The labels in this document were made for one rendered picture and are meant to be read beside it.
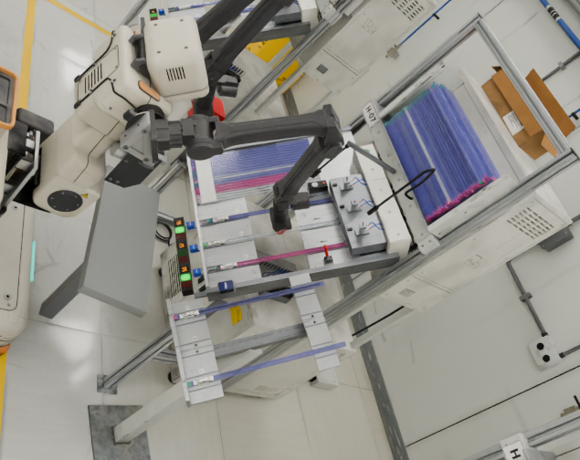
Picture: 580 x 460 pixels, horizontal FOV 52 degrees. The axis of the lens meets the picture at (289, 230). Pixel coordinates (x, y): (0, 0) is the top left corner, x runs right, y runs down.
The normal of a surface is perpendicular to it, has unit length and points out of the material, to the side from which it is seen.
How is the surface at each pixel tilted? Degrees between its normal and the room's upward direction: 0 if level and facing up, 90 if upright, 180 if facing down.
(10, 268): 0
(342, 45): 90
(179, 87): 90
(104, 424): 0
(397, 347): 90
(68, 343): 0
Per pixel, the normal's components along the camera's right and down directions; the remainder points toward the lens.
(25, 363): 0.68, -0.54
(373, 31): 0.21, 0.79
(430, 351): -0.70, -0.30
